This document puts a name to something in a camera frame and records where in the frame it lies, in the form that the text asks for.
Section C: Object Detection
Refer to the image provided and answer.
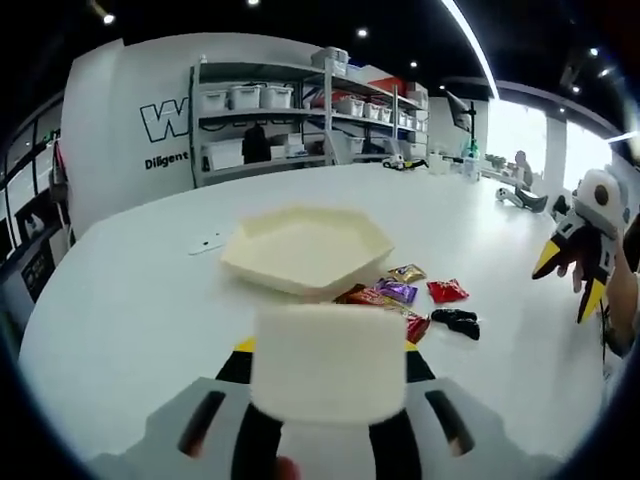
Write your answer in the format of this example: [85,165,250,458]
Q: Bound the small purple candy packet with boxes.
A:
[373,278,419,306]

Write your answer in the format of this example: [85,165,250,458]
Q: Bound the cream food tongs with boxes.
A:
[251,303,407,480]

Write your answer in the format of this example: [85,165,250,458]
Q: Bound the person's left hand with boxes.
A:
[274,454,303,480]

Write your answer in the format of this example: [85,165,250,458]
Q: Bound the person's right hand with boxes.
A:
[555,245,597,295]

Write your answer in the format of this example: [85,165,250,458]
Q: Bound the pink hanging lanyards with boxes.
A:
[50,134,71,201]

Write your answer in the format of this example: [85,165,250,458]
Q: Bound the white storage bin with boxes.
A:
[228,84,264,110]
[259,84,295,109]
[199,89,231,112]

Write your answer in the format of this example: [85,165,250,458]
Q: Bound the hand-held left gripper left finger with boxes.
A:
[94,335,284,480]

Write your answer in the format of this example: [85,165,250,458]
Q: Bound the cream hexagonal container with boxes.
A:
[219,202,395,304]

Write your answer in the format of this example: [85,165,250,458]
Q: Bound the white cardboard box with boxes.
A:
[204,141,245,171]

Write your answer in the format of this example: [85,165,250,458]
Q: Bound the grey metal shelf rack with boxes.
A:
[302,47,432,166]
[188,54,336,190]

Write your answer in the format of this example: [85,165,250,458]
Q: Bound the black backpack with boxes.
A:
[242,124,271,164]

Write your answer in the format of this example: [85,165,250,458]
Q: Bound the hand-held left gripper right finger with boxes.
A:
[367,342,526,480]

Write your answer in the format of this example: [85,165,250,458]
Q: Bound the group of small white bins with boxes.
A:
[312,47,431,151]

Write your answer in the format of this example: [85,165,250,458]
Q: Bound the dark display screen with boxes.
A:
[14,199,56,246]

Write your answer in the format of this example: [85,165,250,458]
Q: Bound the green bottle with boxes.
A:
[462,135,483,181]

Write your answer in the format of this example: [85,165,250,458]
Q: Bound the spare white yellow gripper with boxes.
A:
[382,152,431,173]

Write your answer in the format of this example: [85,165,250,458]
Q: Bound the orange candy packet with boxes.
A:
[333,283,396,307]

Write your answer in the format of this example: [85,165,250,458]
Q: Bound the round ceiling spotlights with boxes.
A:
[102,0,614,96]

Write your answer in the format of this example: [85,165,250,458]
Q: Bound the black monitor on stand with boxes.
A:
[445,89,479,151]

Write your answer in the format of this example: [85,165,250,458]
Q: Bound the black cabinet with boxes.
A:
[0,219,76,321]

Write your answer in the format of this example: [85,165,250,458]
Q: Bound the long ceiling strip light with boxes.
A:
[442,0,501,99]

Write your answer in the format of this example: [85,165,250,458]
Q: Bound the gold candy packet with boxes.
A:
[387,263,428,285]

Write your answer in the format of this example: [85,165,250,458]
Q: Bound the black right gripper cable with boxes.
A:
[598,299,615,386]

